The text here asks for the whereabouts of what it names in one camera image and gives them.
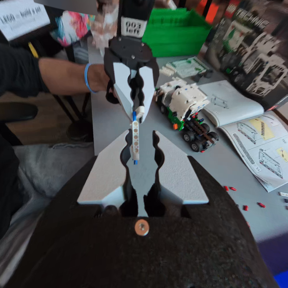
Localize person's left forearm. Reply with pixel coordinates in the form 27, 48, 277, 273
0, 44, 91, 98

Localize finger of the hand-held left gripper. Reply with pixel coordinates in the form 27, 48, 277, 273
113, 63, 135, 122
138, 66, 156, 123

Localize white short lego beam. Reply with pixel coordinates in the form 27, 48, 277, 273
131, 120, 140, 162

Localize dark grey lego piece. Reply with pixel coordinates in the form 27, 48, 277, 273
194, 69, 214, 83

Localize instruction booklet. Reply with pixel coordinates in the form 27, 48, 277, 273
199, 80, 288, 193

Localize person's grey trousers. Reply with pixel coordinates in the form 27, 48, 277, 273
0, 142, 95, 282

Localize green plastic bin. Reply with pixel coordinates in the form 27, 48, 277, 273
142, 9, 213, 58

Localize black framed marker sign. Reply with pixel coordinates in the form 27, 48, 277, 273
0, 0, 51, 41

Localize pile of small lego pieces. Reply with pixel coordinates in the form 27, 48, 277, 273
222, 185, 266, 228

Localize group of small grey plates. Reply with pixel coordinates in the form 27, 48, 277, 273
278, 191, 288, 210

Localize loose white lego beams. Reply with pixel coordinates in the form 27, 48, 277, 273
159, 63, 177, 77

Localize blue plastic bin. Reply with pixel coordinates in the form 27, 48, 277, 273
256, 238, 288, 288

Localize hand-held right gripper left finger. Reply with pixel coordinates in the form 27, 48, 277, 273
77, 129, 132, 209

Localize green white sticker sheet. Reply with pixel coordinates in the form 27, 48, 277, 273
170, 57, 209, 78

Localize blue wristband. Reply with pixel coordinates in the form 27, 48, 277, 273
84, 63, 97, 94

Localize clear plastic bag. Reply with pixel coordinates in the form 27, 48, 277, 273
90, 4, 120, 56

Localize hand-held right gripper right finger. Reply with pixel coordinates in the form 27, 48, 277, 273
153, 130, 209, 206

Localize white green lego truck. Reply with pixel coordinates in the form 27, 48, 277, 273
155, 78, 219, 153

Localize person's black shirt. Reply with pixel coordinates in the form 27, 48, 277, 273
0, 133, 23, 239

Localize person's left hand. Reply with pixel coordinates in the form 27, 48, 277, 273
91, 64, 115, 99

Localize dark lego set box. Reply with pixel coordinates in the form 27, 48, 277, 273
205, 0, 288, 111

